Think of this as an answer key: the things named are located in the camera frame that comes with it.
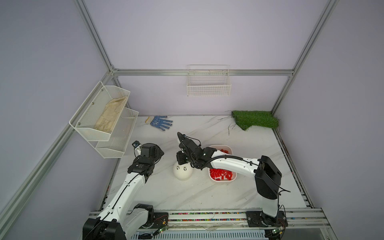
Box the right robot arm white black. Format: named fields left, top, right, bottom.
left=177, top=132, right=282, bottom=219

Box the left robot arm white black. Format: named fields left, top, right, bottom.
left=82, top=141, right=164, bottom=240

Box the white dome with screws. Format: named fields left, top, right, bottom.
left=173, top=162, right=194, bottom=181

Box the white tray of red sleeves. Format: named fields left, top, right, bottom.
left=208, top=145, right=237, bottom=183

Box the blue dotted work glove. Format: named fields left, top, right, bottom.
left=145, top=116, right=173, bottom=131

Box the lower white mesh shelf bin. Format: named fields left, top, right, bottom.
left=95, top=108, right=139, bottom=159

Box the white mesh shelf bin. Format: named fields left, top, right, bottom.
left=95, top=108, right=139, bottom=159
left=69, top=82, right=131, bottom=142

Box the beige cloth in bin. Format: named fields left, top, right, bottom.
left=94, top=96, right=128, bottom=134

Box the green artificial grass mat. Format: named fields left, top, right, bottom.
left=232, top=111, right=279, bottom=131

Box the upper white mesh shelf bin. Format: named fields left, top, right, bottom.
left=69, top=82, right=131, bottom=142

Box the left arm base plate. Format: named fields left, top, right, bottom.
left=140, top=212, right=169, bottom=230

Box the white wire wall basket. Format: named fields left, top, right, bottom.
left=187, top=65, right=232, bottom=97

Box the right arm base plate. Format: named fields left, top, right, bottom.
left=246, top=211, right=288, bottom=228

